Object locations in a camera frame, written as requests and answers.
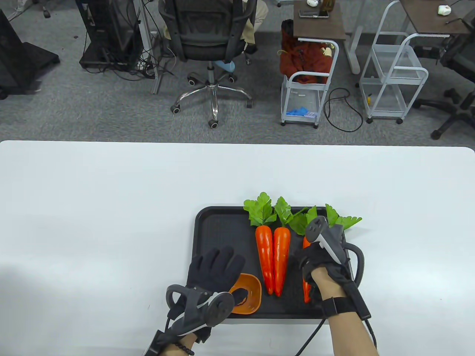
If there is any person's left hand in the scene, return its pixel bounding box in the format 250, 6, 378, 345
187, 247, 250, 307

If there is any person's right hand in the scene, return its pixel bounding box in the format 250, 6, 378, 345
295, 243, 352, 286

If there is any person's left forearm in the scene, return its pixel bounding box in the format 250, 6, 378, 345
163, 334, 198, 356

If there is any person's right forearm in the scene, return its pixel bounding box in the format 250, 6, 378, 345
310, 267, 378, 356

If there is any white right hand controller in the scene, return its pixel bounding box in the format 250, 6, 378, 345
305, 216, 365, 287

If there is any black plastic tray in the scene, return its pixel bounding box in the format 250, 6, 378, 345
193, 206, 357, 320

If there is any grey left hand controller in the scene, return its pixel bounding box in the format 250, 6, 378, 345
166, 284, 235, 343

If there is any orange plastic bowl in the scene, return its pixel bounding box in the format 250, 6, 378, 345
228, 273, 262, 316

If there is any black left wrist box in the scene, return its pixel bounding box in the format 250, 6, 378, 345
143, 330, 168, 356

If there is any red-brown bag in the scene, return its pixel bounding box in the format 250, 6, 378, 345
279, 19, 333, 84

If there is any white table leg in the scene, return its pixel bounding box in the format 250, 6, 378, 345
345, 0, 366, 75

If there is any brown side table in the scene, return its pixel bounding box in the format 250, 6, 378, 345
293, 0, 346, 40

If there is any black mesh office chair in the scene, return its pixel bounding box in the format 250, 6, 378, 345
158, 0, 257, 129

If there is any black monitor stand cart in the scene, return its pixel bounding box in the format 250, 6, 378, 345
75, 0, 156, 80

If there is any brown desk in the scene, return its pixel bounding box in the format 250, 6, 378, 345
401, 0, 472, 36

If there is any black floor stand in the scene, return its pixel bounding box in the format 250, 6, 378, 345
0, 9, 60, 100

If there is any black right wrist strap box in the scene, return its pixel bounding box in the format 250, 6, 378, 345
321, 282, 372, 320

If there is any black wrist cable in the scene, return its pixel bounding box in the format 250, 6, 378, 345
293, 318, 328, 356

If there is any black floor cable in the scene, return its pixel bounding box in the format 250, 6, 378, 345
324, 88, 364, 133

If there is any white wire cart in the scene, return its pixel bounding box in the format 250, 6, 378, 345
359, 0, 429, 124
281, 39, 339, 129

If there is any aluminium frame post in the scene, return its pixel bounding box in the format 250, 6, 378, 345
138, 0, 162, 94

